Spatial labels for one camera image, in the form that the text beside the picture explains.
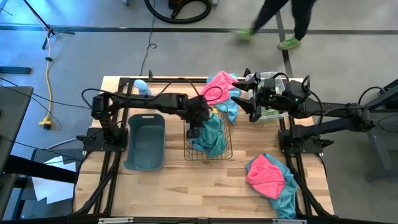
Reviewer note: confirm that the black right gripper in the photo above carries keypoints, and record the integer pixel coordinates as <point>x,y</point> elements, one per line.
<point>269,98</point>

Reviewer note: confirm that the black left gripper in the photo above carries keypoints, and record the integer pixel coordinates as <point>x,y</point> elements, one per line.
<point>199,110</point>

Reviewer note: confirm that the blue microfiber towel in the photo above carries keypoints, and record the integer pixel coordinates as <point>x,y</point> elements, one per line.
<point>233,113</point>

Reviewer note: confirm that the green smooth microfiber towel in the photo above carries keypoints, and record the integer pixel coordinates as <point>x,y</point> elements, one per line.
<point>270,112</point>

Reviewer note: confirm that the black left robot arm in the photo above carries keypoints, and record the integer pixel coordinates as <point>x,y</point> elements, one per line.
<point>140,101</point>

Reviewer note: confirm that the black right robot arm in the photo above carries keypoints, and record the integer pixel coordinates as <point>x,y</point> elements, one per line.
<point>335,109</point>

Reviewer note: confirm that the black table clamp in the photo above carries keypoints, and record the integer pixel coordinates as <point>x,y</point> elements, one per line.
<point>150,76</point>
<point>247,71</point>

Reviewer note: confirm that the clear plastic container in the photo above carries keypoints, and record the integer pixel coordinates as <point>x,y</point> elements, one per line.
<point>267,74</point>

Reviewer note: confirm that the yellow gripper tag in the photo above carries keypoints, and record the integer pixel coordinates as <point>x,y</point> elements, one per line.
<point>215,110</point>

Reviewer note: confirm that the blue-grey plastic bin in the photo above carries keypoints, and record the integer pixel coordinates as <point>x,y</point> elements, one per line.
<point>146,146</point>

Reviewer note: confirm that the pale blue bottle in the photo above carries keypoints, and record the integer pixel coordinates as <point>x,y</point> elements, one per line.
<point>141,87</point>

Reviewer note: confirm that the person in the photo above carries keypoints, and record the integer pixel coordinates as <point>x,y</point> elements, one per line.
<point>301,18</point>

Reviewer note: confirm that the grey metal stand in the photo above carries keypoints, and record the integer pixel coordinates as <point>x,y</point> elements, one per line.
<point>382,146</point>

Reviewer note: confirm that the white paper sheets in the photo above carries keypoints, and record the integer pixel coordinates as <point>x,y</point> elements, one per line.
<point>56,189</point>

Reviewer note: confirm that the black tripod light stand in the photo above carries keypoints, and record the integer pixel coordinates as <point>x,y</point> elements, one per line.
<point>51,32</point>

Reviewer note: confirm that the black desk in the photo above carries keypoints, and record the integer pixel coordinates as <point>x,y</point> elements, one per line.
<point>15,109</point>

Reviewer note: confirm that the black floor stand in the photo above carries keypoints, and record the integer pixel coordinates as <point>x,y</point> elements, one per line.
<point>15,70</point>

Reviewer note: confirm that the black aluminium table frame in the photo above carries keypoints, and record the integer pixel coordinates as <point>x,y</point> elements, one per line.
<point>189,81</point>

